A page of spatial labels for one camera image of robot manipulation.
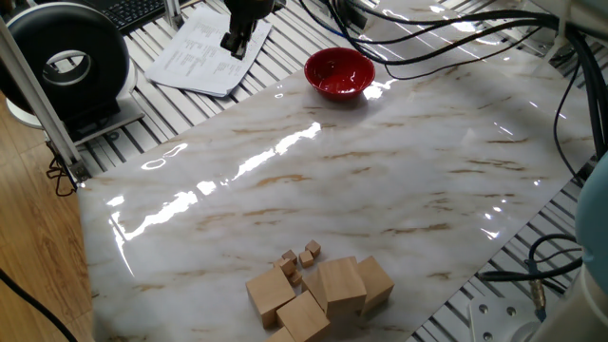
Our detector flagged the red glossy bowl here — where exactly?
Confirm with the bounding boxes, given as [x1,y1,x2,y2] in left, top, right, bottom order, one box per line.
[303,47,376,102]

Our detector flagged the thick black floor cable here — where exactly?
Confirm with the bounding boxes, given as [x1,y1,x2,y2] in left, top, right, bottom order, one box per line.
[0,268,80,342]

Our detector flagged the aluminium frame post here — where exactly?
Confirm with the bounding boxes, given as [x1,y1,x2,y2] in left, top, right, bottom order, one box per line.
[0,18,92,185]

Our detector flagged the black cable with connector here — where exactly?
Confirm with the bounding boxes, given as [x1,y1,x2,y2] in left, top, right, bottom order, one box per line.
[477,232,584,324]

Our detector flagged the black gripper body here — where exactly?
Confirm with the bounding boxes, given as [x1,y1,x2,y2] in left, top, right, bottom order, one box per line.
[223,0,286,20]

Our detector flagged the black ring device white base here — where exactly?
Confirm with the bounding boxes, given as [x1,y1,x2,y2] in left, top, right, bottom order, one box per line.
[0,2,146,146]

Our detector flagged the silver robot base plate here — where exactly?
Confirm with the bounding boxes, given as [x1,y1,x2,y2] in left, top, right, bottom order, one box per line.
[467,296,547,342]

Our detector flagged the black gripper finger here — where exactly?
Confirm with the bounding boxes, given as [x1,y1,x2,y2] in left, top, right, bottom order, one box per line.
[236,18,260,61]
[219,18,246,55]

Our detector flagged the white printed paper stack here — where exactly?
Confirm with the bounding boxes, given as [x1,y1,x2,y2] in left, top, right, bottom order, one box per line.
[144,5,273,99]

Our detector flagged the white marble pattern board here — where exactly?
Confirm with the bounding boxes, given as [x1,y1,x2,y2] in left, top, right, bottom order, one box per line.
[77,0,600,342]

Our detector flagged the short metal upright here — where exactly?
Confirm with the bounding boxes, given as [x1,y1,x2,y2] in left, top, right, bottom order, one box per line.
[163,0,185,30]

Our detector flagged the large wooden cube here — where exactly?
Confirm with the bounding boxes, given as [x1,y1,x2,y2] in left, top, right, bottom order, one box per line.
[316,256,368,317]
[301,270,329,311]
[275,290,332,342]
[265,326,296,342]
[356,255,395,315]
[245,266,297,330]

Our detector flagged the black computer keyboard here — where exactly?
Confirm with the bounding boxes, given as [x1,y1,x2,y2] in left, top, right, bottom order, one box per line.
[83,0,167,34]

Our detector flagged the tangled black wire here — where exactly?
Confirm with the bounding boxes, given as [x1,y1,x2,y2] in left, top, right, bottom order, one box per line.
[46,142,77,199]

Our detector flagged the black gripper cable bundle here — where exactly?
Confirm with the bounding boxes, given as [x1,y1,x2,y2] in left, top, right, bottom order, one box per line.
[298,0,608,186]

